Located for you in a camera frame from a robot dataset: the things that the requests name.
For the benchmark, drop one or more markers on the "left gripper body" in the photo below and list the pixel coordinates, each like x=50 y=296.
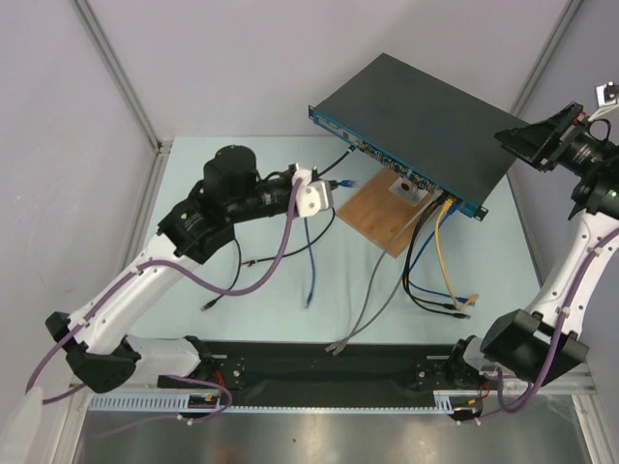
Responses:
x=273 y=191

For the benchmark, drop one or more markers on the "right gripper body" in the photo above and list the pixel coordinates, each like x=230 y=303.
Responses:
x=556 y=145

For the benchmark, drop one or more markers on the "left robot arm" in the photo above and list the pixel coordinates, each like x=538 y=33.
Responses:
x=96 y=339

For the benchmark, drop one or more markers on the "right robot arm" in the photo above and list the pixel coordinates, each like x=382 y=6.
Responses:
x=540 y=343

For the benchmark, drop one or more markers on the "wooden base board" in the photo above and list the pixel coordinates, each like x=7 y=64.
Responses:
x=377 y=214

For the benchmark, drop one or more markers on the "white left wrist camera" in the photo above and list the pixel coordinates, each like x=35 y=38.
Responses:
x=311 y=194

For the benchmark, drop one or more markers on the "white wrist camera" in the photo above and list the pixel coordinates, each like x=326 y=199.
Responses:
x=311 y=194
x=607 y=99

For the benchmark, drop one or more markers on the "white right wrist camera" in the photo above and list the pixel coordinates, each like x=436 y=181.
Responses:
x=607 y=99

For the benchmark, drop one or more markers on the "black cable teal plug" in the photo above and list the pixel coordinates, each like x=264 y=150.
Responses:
x=345 y=183

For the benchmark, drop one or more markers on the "blue-faced black network switch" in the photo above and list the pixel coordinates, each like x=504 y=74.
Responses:
x=427 y=131

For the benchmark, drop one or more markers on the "left aluminium frame post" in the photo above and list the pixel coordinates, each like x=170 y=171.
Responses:
x=102 y=44

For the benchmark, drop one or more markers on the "aluminium frame post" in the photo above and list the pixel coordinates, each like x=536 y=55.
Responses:
x=559 y=30
x=102 y=44

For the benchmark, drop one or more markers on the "metal switch stand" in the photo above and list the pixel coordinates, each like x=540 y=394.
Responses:
x=407 y=191

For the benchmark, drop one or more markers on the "right aluminium frame post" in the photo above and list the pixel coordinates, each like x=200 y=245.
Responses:
x=559 y=30

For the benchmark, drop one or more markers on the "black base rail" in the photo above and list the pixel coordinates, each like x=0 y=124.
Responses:
x=296 y=375

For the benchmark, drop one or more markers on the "aluminium front frame rail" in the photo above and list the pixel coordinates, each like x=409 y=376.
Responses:
x=579 y=380

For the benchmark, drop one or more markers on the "white slotted cable duct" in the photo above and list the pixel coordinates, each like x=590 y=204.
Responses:
x=202 y=403

